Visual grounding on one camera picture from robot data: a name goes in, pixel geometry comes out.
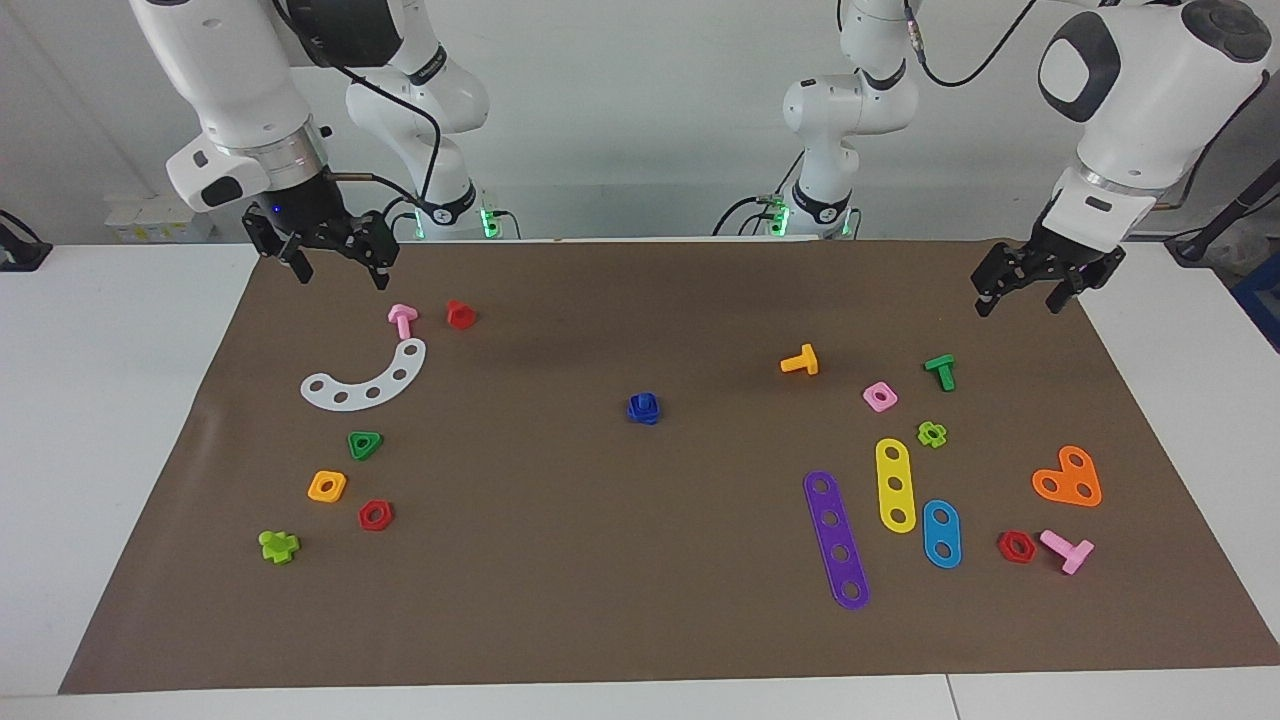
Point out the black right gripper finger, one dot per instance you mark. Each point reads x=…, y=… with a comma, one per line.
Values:
x=301, y=268
x=382, y=276

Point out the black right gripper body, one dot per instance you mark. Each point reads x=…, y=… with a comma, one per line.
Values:
x=305, y=215

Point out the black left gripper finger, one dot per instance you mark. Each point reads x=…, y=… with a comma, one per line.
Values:
x=1059, y=297
x=985, y=302

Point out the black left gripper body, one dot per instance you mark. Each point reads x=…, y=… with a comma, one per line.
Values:
x=1050, y=258

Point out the blue square toy nut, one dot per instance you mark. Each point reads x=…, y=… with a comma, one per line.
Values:
x=646, y=403

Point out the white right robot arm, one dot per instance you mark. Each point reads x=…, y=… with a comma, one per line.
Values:
x=230, y=70

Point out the pink round-head toy screw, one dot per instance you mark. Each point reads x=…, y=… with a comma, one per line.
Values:
x=402, y=318

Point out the green toy screw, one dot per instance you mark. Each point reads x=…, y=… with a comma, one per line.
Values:
x=943, y=372

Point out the red toy screw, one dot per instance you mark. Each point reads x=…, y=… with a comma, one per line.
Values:
x=460, y=316

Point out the lime flower toy nut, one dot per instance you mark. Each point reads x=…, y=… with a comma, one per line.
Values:
x=941, y=433

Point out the pink square toy nut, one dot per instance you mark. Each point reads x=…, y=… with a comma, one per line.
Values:
x=869, y=393

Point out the green triangle toy nut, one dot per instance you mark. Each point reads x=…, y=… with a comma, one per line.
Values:
x=375, y=439

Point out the orange toy screw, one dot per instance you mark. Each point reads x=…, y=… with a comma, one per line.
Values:
x=805, y=360

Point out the orange square toy nut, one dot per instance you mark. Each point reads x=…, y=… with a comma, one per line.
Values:
x=315, y=492

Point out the red hexagon toy nut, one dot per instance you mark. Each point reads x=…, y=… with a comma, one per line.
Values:
x=1028, y=550
x=386, y=520

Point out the pink flat-head toy screw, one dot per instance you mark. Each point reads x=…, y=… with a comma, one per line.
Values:
x=1075, y=555

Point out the lime cross-head toy screw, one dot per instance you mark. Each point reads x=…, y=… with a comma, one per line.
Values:
x=277, y=547

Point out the white curved five-hole plate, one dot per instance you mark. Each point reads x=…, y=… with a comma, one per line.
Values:
x=388, y=384

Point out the white cardboard box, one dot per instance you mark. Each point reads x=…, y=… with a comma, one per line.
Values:
x=155, y=220

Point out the orange heart three-hole plate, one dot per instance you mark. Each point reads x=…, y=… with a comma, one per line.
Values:
x=1068, y=480

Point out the yellow three-hole strip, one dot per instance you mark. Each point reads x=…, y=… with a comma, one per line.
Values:
x=895, y=468

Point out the black stand pole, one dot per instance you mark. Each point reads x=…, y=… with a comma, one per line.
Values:
x=1235, y=210

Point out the blue crate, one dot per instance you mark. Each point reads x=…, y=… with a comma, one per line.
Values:
x=1262, y=300

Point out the blue two-hole strip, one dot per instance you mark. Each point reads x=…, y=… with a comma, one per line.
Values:
x=941, y=534

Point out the purple four-hole strip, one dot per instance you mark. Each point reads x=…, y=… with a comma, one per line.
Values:
x=836, y=535

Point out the black clamp device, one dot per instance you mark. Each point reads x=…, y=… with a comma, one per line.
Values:
x=20, y=250

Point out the brown table mat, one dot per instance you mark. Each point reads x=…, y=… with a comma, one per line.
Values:
x=600, y=560

